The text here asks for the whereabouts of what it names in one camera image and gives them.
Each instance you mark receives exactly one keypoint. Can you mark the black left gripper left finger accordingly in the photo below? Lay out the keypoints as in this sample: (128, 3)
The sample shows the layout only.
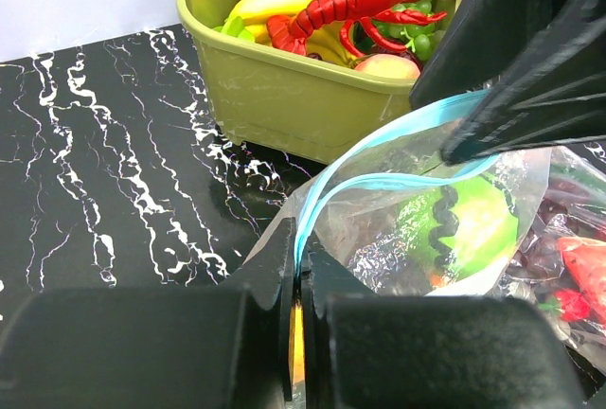
(223, 346)

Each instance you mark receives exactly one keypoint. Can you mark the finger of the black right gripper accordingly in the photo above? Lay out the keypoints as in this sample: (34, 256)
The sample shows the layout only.
(544, 64)

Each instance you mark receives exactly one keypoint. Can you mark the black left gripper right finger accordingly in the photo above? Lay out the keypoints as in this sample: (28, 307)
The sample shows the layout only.
(363, 350)

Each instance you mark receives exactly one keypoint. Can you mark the blue zip top bag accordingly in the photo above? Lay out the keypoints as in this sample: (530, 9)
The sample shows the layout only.
(351, 206)

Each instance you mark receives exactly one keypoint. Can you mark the green fake melon ball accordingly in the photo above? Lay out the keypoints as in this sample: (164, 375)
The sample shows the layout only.
(455, 231)

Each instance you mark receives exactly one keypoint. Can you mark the fake peach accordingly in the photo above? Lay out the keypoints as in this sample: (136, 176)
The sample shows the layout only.
(388, 66)

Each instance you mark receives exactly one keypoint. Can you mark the bag with watermelon slice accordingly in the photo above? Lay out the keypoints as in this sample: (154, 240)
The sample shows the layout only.
(560, 265)

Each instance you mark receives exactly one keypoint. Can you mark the fake watermelon slice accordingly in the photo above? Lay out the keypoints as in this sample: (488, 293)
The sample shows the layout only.
(585, 261)

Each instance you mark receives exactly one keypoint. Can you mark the yellow fake banana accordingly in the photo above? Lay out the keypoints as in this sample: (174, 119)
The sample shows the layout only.
(252, 15)

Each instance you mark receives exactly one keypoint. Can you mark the olive green plastic bin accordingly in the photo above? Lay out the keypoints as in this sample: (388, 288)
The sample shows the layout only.
(261, 95)

